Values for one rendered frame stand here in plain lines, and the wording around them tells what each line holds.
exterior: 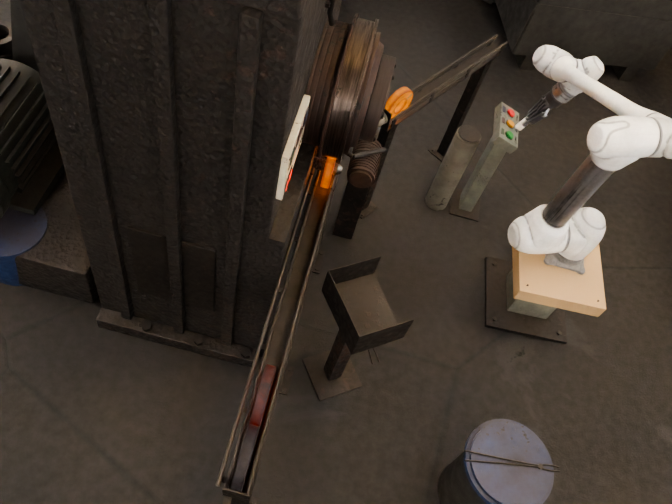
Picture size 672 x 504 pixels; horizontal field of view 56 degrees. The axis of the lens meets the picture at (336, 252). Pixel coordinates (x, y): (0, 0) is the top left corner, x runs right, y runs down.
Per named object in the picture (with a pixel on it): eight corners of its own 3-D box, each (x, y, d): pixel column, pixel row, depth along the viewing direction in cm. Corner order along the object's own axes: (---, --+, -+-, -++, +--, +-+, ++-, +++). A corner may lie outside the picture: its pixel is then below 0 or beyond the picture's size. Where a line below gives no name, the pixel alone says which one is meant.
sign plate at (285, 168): (275, 198, 182) (281, 156, 167) (296, 137, 197) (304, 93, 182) (282, 201, 182) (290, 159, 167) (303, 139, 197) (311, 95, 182)
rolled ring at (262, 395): (278, 358, 185) (267, 355, 185) (261, 419, 176) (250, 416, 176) (274, 377, 201) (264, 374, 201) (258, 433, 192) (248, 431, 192)
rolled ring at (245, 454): (261, 419, 176) (250, 416, 176) (242, 487, 167) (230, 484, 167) (258, 434, 192) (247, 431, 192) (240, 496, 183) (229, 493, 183)
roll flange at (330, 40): (332, 11, 220) (300, 141, 234) (323, -2, 175) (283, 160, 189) (360, 18, 220) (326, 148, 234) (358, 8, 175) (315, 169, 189)
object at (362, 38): (360, 18, 220) (326, 148, 234) (358, 8, 175) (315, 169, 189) (378, 23, 220) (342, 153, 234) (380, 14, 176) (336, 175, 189)
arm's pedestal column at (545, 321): (559, 274, 322) (590, 240, 297) (565, 344, 299) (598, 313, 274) (485, 258, 319) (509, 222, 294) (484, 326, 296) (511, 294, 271)
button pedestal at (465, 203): (448, 217, 330) (493, 134, 280) (452, 184, 344) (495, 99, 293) (477, 225, 330) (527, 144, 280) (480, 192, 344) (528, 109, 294)
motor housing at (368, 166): (327, 238, 309) (348, 166, 265) (336, 205, 321) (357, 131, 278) (353, 245, 309) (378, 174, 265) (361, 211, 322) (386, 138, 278)
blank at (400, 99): (386, 121, 275) (391, 126, 274) (378, 108, 261) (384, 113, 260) (410, 94, 274) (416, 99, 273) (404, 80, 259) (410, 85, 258)
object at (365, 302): (323, 414, 259) (359, 337, 200) (300, 358, 271) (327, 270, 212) (367, 398, 266) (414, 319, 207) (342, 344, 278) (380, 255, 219)
